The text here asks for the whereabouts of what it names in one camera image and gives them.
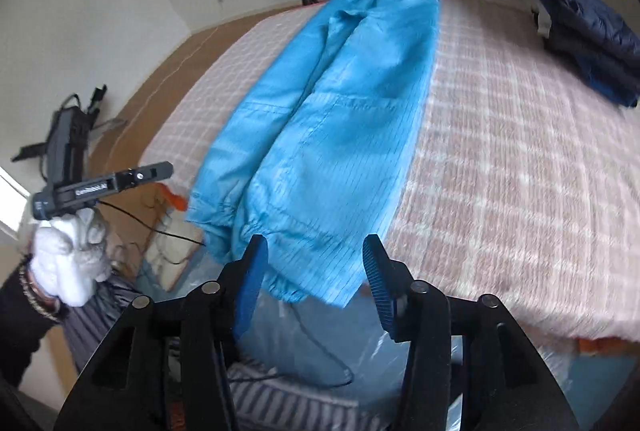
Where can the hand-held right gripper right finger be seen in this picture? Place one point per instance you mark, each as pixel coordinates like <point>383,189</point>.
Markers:
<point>380,291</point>

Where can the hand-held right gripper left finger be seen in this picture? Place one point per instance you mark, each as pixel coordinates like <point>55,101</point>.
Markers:
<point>252,281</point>

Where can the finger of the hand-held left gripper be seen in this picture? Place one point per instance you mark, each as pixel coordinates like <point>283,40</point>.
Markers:
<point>145,173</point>

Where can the blue striped work coat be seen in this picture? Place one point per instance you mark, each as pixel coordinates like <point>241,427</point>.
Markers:
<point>325,136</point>

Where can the person's left hand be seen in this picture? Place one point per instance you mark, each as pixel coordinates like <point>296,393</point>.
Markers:
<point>70,261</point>

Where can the striped grey pants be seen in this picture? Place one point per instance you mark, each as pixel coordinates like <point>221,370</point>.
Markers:
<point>95,326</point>

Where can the pink checked blanket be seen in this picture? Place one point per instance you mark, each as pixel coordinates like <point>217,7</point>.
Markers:
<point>500,161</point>

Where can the orange bed sheet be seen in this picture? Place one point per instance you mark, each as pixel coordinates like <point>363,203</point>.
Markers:
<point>600,345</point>

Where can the light blue floor mat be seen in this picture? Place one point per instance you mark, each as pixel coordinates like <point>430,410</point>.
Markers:
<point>600,381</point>

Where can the navy puffer jacket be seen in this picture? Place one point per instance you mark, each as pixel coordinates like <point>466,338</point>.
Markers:
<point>585,31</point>

